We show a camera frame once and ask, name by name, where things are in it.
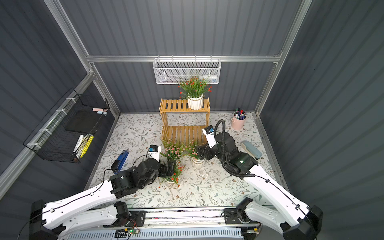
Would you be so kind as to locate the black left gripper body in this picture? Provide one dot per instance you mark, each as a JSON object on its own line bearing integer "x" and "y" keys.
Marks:
{"x": 165, "y": 169}

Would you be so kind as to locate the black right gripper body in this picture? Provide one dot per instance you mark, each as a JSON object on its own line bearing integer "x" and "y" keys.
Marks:
{"x": 205, "y": 151}

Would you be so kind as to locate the red flower pot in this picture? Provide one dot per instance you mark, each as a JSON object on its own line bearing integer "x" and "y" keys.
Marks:
{"x": 193, "y": 91}
{"x": 175, "y": 178}

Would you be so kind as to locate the pink flower pot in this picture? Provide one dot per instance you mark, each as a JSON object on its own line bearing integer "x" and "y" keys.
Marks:
{"x": 192, "y": 152}
{"x": 173, "y": 151}

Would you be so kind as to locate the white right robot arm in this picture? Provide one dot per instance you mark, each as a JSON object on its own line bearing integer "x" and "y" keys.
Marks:
{"x": 292, "y": 218}

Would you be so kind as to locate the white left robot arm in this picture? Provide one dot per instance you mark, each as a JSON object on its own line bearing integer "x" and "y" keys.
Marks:
{"x": 98, "y": 206}

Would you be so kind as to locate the wooden two-tier rack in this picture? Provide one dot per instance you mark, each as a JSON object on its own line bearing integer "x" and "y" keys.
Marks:
{"x": 183, "y": 134}

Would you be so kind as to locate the pink pen cup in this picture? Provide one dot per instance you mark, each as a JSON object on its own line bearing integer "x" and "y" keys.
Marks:
{"x": 237, "y": 124}

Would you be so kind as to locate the light blue stapler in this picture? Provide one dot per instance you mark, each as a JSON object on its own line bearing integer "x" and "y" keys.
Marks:
{"x": 251, "y": 150}

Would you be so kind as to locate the markers in pink cup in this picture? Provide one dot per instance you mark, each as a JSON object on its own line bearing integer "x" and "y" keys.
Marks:
{"x": 240, "y": 114}

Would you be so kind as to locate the yellow marker in basket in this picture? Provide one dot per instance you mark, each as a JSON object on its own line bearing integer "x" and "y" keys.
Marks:
{"x": 85, "y": 144}

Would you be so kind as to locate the white tube in basket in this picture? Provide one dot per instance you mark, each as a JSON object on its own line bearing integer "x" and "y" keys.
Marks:
{"x": 79, "y": 142}

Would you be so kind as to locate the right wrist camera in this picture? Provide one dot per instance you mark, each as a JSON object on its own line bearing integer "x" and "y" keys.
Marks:
{"x": 210, "y": 136}

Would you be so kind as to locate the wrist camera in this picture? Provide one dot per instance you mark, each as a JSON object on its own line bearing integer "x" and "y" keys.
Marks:
{"x": 210, "y": 136}
{"x": 154, "y": 152}

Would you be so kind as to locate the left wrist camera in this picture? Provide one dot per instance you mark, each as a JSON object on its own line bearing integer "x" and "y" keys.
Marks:
{"x": 154, "y": 152}

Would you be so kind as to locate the metal base rail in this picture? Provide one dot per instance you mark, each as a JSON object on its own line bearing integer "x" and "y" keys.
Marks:
{"x": 216, "y": 223}

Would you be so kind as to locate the white wire wall basket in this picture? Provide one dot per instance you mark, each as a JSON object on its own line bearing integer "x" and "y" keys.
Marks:
{"x": 175, "y": 71}

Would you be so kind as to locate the black wire wall basket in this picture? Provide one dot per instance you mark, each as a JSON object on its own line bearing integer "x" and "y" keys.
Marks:
{"x": 79, "y": 115}

